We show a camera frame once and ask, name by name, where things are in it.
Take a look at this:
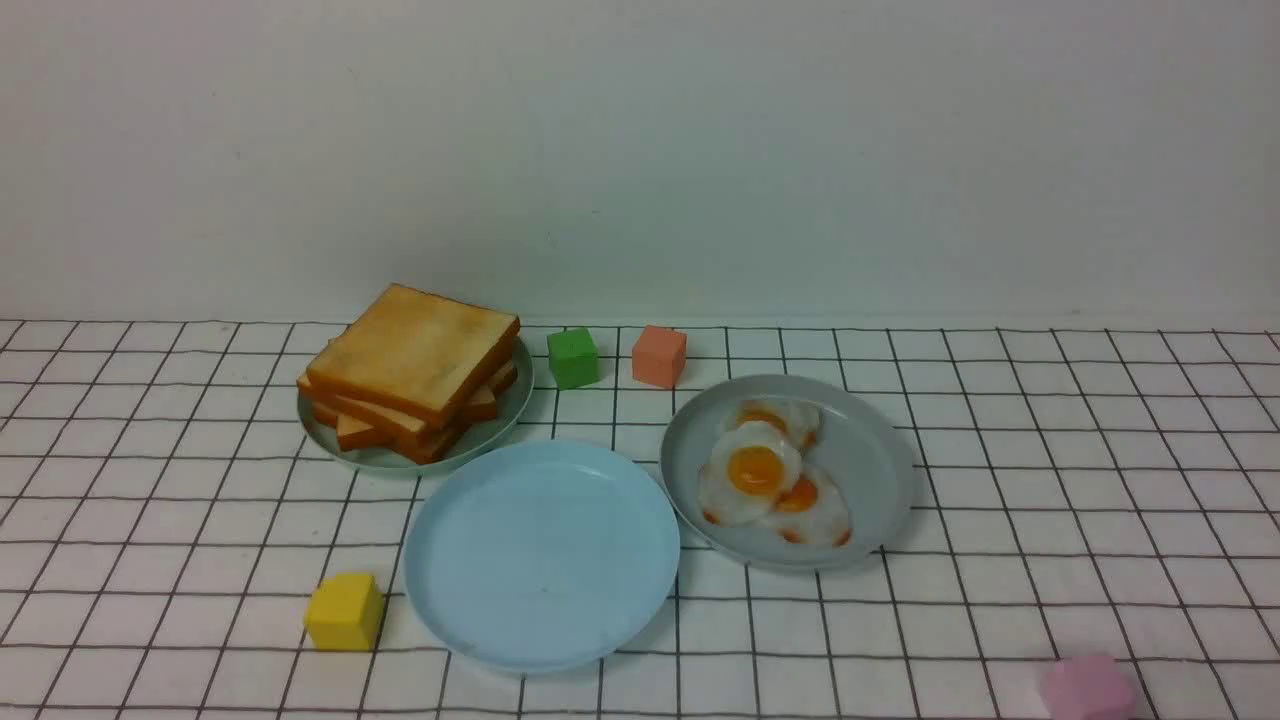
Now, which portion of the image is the fried egg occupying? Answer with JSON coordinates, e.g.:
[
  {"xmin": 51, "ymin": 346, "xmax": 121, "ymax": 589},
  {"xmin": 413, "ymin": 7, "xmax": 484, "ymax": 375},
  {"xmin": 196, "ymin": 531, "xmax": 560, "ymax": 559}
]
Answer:
[
  {"xmin": 698, "ymin": 421, "xmax": 803, "ymax": 527},
  {"xmin": 721, "ymin": 396, "xmax": 822, "ymax": 451},
  {"xmin": 760, "ymin": 462, "xmax": 852, "ymax": 548}
]

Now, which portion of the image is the orange cube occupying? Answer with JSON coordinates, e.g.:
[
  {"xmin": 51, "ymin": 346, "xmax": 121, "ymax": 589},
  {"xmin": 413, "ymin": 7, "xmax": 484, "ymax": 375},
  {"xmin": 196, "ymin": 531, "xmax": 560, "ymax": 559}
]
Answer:
[{"xmin": 632, "ymin": 325, "xmax": 689, "ymax": 389}]

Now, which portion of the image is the green cube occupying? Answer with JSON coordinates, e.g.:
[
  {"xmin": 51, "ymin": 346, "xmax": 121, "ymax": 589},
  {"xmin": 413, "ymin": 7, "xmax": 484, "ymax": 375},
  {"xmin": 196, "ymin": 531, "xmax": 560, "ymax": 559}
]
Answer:
[{"xmin": 547, "ymin": 327, "xmax": 602, "ymax": 389}]

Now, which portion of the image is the grey plate with eggs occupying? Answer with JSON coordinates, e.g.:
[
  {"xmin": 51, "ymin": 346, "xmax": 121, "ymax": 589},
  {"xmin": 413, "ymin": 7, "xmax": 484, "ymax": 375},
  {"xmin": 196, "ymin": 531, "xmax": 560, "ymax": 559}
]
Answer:
[{"xmin": 660, "ymin": 375, "xmax": 922, "ymax": 571}]

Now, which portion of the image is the green plate with bread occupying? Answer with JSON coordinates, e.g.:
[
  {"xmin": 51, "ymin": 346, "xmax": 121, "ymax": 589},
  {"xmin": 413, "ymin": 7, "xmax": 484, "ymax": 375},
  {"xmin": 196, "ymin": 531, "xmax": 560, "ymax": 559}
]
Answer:
[{"xmin": 296, "ymin": 340, "xmax": 532, "ymax": 477}]

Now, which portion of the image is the light blue plate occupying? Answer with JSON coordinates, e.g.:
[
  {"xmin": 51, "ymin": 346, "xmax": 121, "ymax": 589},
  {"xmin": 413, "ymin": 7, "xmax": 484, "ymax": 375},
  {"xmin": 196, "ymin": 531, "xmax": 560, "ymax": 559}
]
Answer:
[{"xmin": 402, "ymin": 439, "xmax": 681, "ymax": 674}]

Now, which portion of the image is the yellow cube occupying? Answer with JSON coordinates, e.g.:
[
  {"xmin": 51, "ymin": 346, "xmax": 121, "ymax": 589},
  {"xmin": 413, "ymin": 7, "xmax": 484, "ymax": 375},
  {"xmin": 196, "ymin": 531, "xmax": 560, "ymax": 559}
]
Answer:
[{"xmin": 303, "ymin": 571, "xmax": 387, "ymax": 653}]

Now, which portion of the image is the white grid tablecloth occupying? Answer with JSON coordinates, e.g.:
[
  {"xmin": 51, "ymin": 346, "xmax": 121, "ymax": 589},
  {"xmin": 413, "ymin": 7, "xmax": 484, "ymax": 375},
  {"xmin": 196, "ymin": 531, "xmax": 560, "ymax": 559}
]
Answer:
[{"xmin": 1, "ymin": 319, "xmax": 1279, "ymax": 719}]

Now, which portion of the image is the pink cube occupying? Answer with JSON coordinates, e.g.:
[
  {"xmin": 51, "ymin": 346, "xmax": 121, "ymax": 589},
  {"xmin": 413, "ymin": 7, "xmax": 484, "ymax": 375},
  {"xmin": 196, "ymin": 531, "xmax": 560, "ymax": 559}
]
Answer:
[{"xmin": 1038, "ymin": 655, "xmax": 1138, "ymax": 720}]

